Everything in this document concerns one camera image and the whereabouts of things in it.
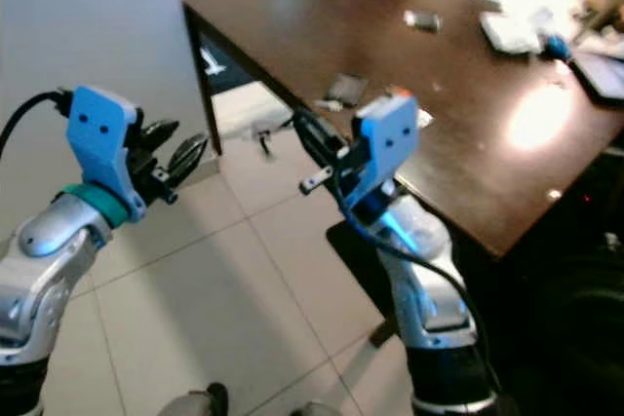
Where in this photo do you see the plastic right wrist camera mount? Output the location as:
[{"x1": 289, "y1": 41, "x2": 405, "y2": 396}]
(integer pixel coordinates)
[{"x1": 336, "y1": 93, "x2": 421, "y2": 208}]

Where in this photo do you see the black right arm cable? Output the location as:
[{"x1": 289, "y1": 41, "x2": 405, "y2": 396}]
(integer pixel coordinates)
[{"x1": 336, "y1": 172, "x2": 500, "y2": 388}]

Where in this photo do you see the plastic left wrist camera mount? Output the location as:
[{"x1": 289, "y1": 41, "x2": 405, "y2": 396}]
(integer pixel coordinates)
[{"x1": 65, "y1": 85, "x2": 148, "y2": 223}]

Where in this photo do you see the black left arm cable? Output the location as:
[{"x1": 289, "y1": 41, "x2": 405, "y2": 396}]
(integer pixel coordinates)
[{"x1": 0, "y1": 90, "x2": 75, "y2": 156}]

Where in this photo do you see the white cloth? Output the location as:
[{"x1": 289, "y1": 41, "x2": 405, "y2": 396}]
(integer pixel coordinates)
[{"x1": 480, "y1": 11, "x2": 548, "y2": 56}]

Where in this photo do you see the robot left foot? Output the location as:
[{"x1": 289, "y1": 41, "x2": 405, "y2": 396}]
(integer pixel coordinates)
[{"x1": 156, "y1": 382, "x2": 231, "y2": 416}]

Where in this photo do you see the dark flat tablet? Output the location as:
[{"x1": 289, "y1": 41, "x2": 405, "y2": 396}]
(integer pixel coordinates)
[{"x1": 569, "y1": 50, "x2": 624, "y2": 107}]

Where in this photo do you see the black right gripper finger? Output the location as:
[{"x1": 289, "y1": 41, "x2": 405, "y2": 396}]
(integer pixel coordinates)
[
  {"x1": 319, "y1": 123, "x2": 358, "y2": 172},
  {"x1": 293, "y1": 108, "x2": 338, "y2": 167}
]

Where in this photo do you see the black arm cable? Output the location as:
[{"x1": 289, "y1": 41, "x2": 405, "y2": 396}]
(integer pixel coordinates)
[
  {"x1": 336, "y1": 172, "x2": 500, "y2": 388},
  {"x1": 0, "y1": 90, "x2": 75, "y2": 156}
]

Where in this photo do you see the dark brown wooden table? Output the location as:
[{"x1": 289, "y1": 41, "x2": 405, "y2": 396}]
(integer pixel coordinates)
[{"x1": 180, "y1": 0, "x2": 624, "y2": 259}]

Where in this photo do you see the small dark rectangular device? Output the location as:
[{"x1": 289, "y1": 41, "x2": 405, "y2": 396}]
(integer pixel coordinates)
[{"x1": 404, "y1": 8, "x2": 443, "y2": 33}]

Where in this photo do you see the plastic wrist camera mount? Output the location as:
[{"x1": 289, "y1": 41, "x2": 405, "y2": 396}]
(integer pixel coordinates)
[
  {"x1": 65, "y1": 85, "x2": 148, "y2": 223},
  {"x1": 336, "y1": 93, "x2": 421, "y2": 208}
]

